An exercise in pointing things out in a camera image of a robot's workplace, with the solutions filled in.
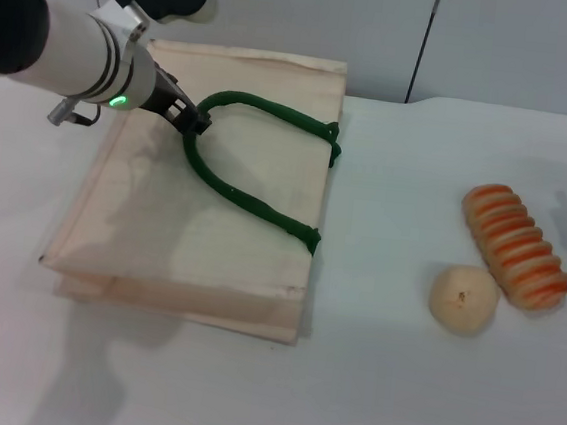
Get left arm gripper cable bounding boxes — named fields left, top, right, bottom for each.
left=46, top=96, right=102, bottom=130

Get cream tote bag green handles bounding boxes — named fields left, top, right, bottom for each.
left=32, top=28, right=353, bottom=350

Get orange striped bread loaf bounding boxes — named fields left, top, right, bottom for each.
left=451, top=180, right=567, bottom=315

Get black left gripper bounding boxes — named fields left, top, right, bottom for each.
left=141, top=61, right=218, bottom=140

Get round egg yolk pastry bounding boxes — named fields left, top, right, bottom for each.
left=426, top=261, right=503, bottom=338

